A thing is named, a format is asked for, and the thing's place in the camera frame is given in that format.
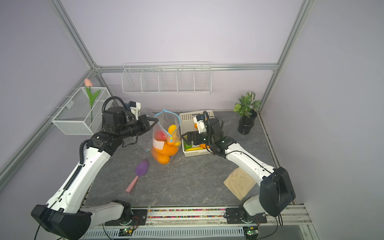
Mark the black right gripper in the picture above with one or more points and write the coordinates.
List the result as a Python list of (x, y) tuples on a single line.
[(195, 134)]

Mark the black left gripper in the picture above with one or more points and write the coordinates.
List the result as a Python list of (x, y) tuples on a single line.
[(144, 121)]

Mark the red yellow mango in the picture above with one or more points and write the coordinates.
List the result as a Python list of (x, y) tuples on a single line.
[(159, 136)]

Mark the clear blue zip-top bag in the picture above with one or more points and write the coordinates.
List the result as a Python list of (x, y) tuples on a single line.
[(169, 123)]

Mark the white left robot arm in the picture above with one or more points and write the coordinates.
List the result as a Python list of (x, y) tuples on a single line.
[(64, 214)]

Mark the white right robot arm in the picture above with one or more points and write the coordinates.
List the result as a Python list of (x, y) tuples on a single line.
[(276, 188)]

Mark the green mango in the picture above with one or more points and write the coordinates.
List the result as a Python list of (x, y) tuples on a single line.
[(188, 145)]

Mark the cream perforated plastic basket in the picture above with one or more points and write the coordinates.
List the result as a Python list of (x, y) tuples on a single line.
[(188, 125)]

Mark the purple pink spatula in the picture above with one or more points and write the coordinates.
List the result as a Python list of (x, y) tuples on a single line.
[(140, 170)]

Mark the beige work glove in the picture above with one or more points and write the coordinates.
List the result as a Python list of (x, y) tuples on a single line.
[(239, 183)]

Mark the potted green plant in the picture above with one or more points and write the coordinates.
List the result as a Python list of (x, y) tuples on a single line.
[(247, 108)]

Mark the pink artificial tulip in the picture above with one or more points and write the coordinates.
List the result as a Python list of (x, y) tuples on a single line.
[(92, 96)]

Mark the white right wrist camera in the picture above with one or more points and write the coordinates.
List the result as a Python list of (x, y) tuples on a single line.
[(199, 124)]

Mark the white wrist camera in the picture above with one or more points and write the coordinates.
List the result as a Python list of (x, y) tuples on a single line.
[(199, 124), (135, 108)]

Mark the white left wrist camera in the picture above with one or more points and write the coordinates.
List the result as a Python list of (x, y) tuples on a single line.
[(135, 108)]

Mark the white wire wall shelf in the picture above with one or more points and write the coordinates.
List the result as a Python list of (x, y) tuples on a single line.
[(166, 78)]

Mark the white mesh wall basket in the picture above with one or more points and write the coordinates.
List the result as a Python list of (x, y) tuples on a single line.
[(74, 118)]

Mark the aluminium front rail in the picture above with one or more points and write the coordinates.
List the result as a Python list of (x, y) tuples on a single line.
[(210, 216)]

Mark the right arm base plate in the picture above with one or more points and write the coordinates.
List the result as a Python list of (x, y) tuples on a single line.
[(240, 216)]

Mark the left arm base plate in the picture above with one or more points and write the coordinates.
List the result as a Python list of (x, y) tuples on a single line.
[(136, 217)]

